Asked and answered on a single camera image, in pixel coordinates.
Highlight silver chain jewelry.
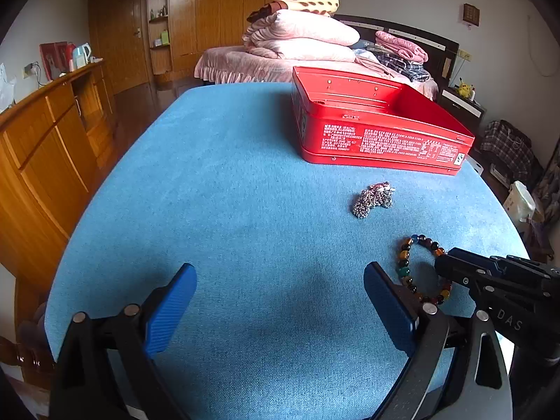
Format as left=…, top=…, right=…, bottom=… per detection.
left=352, top=181, right=396, bottom=218

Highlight blue tablecloth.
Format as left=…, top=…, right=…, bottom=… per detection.
left=44, top=82, right=532, bottom=420

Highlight red photo frame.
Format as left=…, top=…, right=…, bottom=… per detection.
left=39, top=42, right=71, bottom=80

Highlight dark nightstand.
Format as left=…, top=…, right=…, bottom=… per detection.
left=439, top=87, right=486, bottom=130

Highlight dark wooden bed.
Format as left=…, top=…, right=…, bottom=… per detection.
left=195, top=14, right=460, bottom=101

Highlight light blue kettle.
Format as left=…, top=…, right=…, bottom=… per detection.
left=72, top=43, right=93, bottom=68

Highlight folded pink blanket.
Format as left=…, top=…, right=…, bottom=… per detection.
left=375, top=30, right=429, bottom=64

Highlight plaid clothes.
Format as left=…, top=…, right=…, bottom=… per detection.
left=376, top=50, right=432, bottom=83

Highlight wooden wardrobe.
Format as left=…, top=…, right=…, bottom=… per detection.
left=80, top=0, right=305, bottom=84

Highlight spotted cream blanket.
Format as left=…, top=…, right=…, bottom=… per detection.
left=247, top=0, right=340, bottom=22

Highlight multicoloured bead bracelet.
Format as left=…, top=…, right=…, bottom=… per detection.
left=396, top=235, right=453, bottom=307

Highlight wooden desk cabinet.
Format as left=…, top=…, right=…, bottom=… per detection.
left=0, top=60, right=117, bottom=272

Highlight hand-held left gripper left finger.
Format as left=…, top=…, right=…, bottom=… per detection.
left=49, top=263, right=197, bottom=420

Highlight pink bedspread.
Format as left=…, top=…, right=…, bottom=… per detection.
left=195, top=46, right=439, bottom=101

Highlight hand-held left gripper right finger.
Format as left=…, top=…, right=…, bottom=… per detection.
left=364, top=261, right=512, bottom=420

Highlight wooden door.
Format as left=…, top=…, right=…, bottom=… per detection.
left=90, top=0, right=154, bottom=95

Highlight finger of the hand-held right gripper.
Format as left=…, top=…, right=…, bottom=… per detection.
left=434, top=247, right=497, bottom=300

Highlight folded pink quilt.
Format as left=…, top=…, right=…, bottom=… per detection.
left=243, top=9, right=360, bottom=49
left=245, top=37, right=356, bottom=63

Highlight plaid bag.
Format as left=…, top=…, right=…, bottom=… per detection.
left=479, top=120, right=539, bottom=180

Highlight white plastic bag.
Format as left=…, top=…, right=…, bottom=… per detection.
left=0, top=63, right=18, bottom=112

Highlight white bin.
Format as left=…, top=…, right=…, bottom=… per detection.
left=503, top=181, right=537, bottom=224

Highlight red tin box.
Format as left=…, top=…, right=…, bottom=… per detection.
left=292, top=66, right=476, bottom=176

